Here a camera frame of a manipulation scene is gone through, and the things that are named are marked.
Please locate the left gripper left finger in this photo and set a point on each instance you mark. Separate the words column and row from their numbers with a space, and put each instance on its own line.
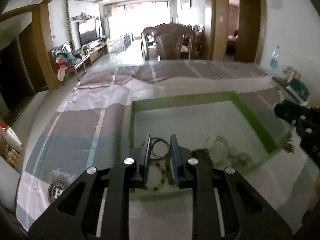
column 142, row 159

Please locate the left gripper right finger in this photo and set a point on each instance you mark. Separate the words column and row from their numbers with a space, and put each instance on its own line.
column 180, row 156

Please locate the black sunglasses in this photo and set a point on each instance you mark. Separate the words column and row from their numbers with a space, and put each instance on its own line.
column 202, row 155

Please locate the green white packet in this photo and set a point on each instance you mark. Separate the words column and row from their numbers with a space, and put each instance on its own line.
column 299, row 91

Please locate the gold brooch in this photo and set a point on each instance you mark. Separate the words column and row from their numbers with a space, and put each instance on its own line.
column 287, row 143

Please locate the green cardboard box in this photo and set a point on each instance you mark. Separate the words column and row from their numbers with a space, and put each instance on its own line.
column 195, row 119

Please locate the plaid tablecloth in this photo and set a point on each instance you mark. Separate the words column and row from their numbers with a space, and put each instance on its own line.
column 91, row 128

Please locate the clear water bottle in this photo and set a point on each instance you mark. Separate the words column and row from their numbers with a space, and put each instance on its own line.
column 274, row 60

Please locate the dark wooden chair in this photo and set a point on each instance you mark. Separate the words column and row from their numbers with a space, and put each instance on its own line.
column 169, row 38

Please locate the wooden bench with clothes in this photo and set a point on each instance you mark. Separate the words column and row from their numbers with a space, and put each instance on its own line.
column 67, row 62

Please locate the flat screen television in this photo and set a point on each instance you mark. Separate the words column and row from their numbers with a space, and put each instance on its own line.
column 89, row 31

